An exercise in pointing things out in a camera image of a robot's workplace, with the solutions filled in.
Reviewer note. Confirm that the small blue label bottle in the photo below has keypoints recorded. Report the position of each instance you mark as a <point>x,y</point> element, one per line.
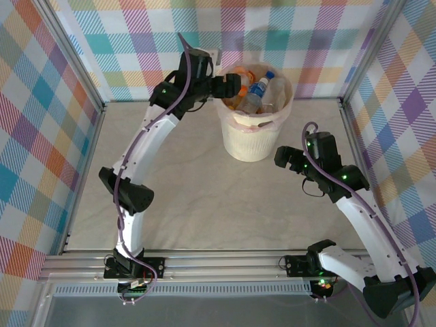
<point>257,90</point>

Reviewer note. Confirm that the clear bottle white label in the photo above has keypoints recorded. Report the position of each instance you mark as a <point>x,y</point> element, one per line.
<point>277,92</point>

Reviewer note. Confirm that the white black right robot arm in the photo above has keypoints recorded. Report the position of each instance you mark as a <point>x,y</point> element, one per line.
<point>368,225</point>

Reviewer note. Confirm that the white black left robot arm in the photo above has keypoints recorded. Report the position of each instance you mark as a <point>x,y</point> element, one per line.
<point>146,143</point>

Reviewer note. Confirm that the white bin with pink liner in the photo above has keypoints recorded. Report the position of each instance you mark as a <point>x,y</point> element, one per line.
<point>248,146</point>

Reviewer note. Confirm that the small control board with lights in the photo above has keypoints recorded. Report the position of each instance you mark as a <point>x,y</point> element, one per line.
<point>323,285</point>

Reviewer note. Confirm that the aluminium side rail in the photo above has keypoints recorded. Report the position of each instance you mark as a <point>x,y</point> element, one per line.
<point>98,127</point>
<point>347,119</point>

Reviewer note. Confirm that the aluminium frame post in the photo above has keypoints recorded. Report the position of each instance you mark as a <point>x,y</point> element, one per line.
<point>371,51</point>
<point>75,54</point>

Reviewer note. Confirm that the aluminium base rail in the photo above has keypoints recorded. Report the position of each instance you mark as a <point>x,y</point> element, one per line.
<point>221,267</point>

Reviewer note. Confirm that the aluminium frame leg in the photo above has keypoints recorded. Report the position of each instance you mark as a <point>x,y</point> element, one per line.
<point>42,306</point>

